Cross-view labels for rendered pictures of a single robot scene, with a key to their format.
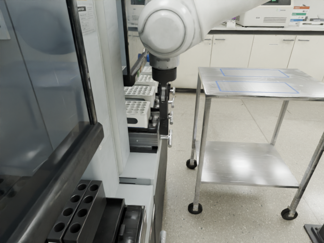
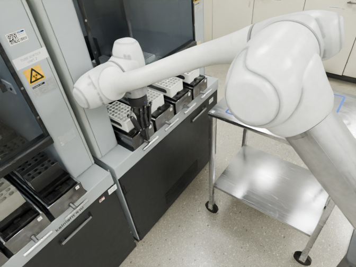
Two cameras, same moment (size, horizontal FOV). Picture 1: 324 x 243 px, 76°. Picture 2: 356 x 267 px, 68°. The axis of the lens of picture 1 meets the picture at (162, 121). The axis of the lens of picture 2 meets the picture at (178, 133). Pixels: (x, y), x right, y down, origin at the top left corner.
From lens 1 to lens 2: 0.75 m
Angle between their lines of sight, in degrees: 32
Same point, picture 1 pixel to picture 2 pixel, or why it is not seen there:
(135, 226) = (64, 188)
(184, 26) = (85, 98)
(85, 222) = (37, 177)
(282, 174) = (305, 216)
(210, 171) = (231, 181)
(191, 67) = not seen: hidden behind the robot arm
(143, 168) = (115, 159)
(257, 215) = (269, 242)
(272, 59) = not seen: outside the picture
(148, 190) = (104, 174)
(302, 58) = not seen: outside the picture
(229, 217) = (240, 229)
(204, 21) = (106, 93)
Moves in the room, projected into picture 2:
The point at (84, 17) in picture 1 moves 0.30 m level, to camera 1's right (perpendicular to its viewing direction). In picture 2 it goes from (42, 87) to (113, 114)
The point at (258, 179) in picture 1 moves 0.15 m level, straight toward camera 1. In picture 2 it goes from (272, 208) to (248, 220)
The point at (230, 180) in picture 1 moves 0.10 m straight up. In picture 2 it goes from (242, 197) to (243, 186)
